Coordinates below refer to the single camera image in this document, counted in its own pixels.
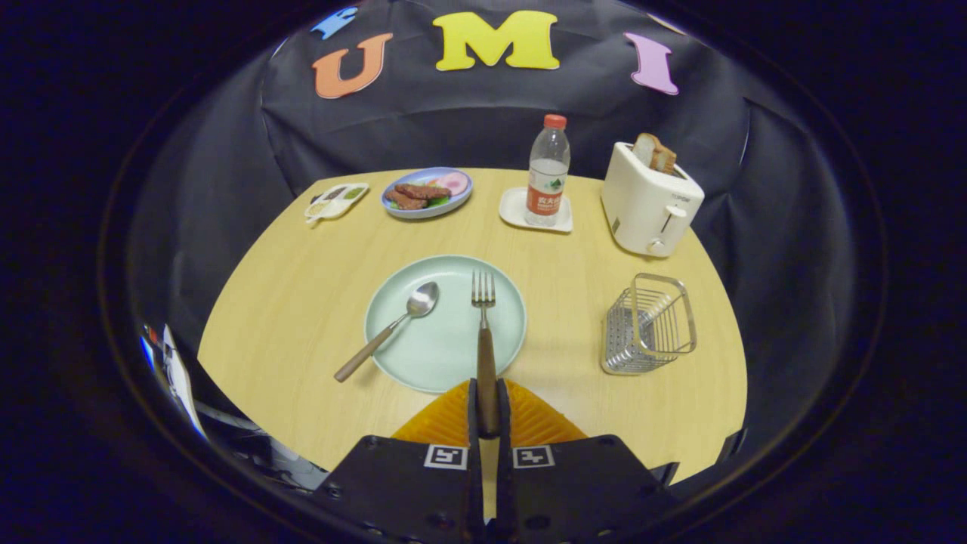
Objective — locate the pink ham slice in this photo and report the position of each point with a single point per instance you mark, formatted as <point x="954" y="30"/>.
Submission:
<point x="455" y="182"/>

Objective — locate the light green round plate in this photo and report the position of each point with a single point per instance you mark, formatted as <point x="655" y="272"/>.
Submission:
<point x="446" y="347"/>

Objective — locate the blue plate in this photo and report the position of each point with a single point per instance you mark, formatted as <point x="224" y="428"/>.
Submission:
<point x="396" y="213"/>

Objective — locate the toasted bread slice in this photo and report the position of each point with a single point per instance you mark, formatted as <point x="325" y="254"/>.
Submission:
<point x="647" y="149"/>
<point x="668" y="161"/>

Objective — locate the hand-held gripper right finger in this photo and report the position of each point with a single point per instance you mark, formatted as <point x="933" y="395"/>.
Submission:
<point x="503" y="476"/>

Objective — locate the brown meat slice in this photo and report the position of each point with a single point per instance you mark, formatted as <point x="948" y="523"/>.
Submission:
<point x="404" y="202"/>
<point x="423" y="191"/>

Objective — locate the white square coaster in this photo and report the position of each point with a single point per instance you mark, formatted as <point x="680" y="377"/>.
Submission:
<point x="514" y="208"/>

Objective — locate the white toaster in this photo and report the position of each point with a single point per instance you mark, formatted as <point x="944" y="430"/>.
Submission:
<point x="642" y="211"/>

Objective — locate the white divided condiment tray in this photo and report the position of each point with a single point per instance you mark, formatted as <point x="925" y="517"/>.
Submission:
<point x="336" y="204"/>

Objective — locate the clear red capped water bottle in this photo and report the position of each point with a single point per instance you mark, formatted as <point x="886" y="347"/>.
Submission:
<point x="548" y="189"/>

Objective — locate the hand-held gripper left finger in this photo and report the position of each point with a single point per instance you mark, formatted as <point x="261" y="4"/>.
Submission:
<point x="474" y="468"/>

